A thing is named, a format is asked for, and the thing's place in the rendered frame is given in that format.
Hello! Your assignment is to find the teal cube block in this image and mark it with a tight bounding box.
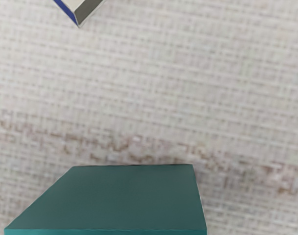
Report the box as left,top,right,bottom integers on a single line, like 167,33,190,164
3,164,208,235

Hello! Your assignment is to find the white and blue book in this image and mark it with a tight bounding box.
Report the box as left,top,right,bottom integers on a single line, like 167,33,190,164
52,0,108,28

